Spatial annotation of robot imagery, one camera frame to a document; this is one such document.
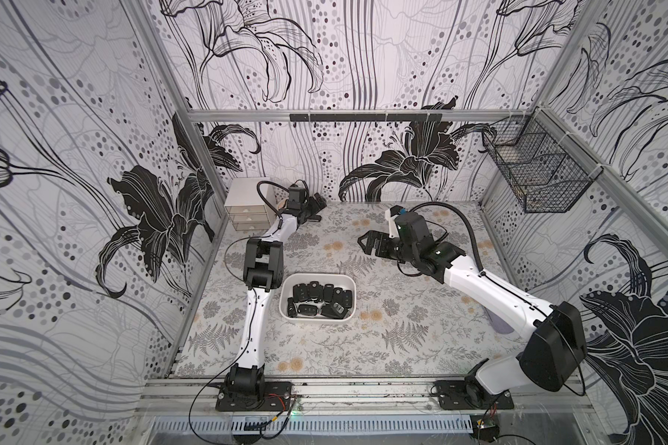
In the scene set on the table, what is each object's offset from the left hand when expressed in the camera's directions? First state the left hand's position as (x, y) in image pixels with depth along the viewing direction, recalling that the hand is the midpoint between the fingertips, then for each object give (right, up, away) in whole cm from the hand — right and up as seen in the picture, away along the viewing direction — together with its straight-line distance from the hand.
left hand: (314, 204), depth 114 cm
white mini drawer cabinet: (-24, -2, -13) cm, 28 cm away
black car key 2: (+7, -32, -23) cm, 40 cm away
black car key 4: (+13, -33, -24) cm, 43 cm away
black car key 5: (-5, -36, -26) cm, 45 cm away
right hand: (+20, -14, -33) cm, 41 cm away
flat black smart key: (+9, -36, -28) cm, 47 cm away
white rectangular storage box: (-7, -28, -25) cm, 37 cm away
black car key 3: (+10, -32, -23) cm, 41 cm away
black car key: (-3, -31, -24) cm, 39 cm away
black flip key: (+2, -31, -23) cm, 39 cm away
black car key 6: (+1, -36, -28) cm, 46 cm away
